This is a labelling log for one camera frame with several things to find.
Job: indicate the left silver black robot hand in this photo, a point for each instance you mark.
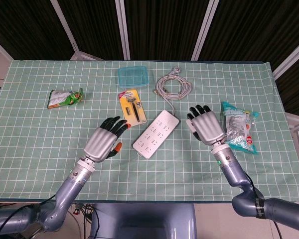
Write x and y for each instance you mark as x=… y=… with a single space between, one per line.
x=99 y=145

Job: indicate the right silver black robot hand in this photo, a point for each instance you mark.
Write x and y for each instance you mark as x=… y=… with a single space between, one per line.
x=208 y=127

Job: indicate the white power strip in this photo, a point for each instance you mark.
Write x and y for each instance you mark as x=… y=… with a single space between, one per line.
x=155 y=134

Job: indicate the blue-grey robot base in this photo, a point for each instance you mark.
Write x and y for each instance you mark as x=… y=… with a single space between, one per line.
x=144 y=221

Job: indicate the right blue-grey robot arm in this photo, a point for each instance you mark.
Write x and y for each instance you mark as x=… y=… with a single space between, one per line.
x=235 y=176

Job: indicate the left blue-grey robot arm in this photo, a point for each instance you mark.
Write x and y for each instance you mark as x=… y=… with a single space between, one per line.
x=69 y=189

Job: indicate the teal clear snack bag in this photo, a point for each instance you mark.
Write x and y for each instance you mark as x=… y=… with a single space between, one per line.
x=239 y=127

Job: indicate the yellow razor blister pack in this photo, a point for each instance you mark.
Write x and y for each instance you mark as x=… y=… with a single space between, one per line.
x=133 y=109

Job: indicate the green white snack bag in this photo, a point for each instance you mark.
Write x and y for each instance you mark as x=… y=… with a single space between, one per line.
x=62 y=99

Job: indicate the green checked tablecloth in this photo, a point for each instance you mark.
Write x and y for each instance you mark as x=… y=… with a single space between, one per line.
x=40 y=149

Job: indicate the red button device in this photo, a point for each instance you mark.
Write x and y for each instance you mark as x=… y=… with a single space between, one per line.
x=76 y=211

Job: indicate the teal plastic container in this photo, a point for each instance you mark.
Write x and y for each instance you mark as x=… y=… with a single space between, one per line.
x=133 y=76

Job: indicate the grey metal rack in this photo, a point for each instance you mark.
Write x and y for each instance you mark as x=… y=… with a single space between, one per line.
x=297 y=124

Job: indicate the dark folding screen white frame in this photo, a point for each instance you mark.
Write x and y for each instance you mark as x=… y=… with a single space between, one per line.
x=164 y=25

